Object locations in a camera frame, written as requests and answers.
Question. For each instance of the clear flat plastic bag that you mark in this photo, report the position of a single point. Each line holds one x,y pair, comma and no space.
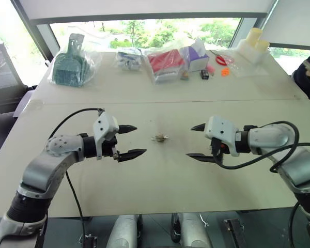
248,68

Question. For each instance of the dark sleeved person forearm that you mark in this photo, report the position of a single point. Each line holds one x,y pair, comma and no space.
306,85

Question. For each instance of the white roller blind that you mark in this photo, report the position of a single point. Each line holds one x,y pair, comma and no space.
144,7

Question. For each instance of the orange small plastic pieces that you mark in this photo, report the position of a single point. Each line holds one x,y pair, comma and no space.
225,72

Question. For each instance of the small spare brass padlock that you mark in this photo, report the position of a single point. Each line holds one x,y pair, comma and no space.
184,75

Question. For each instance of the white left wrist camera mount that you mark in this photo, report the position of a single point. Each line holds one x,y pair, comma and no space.
105,126

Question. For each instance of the pink small object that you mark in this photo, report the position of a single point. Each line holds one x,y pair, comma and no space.
211,70

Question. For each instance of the green items in plastic bag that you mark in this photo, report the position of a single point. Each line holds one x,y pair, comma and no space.
93,59

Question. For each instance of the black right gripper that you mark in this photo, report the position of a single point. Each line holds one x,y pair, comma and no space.
219,147

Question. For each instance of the short cream cylinder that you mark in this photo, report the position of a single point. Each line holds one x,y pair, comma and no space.
263,46

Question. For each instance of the small metal binder clip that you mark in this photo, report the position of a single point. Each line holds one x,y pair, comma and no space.
157,138

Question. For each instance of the green plastic scoop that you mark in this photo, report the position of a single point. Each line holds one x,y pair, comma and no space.
68,67

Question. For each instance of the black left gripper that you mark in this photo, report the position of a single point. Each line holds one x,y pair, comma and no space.
109,148

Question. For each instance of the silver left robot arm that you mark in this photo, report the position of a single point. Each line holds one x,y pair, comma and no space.
41,168

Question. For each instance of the small black box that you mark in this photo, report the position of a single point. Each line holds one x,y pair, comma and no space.
205,74

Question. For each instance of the black chair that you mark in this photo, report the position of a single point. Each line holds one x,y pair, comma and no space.
5,82

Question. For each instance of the tall cream cylinder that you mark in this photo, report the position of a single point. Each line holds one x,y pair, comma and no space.
253,37

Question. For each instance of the purple white tissue box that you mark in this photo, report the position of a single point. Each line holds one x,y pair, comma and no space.
195,58

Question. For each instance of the black table bracket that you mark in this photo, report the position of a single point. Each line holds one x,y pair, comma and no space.
89,241
233,233

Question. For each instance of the bag of blue white items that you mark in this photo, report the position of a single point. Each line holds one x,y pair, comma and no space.
128,59

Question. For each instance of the red white package in bag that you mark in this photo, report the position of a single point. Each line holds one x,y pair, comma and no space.
165,64

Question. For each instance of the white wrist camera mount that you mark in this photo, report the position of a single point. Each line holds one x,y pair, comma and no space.
105,126
220,129

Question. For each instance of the silver rounded robot leg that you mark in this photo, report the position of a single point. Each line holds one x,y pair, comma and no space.
195,231
124,232

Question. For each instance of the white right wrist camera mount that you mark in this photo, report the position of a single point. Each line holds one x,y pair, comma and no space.
220,129

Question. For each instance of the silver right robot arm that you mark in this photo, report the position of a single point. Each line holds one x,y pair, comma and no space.
273,137

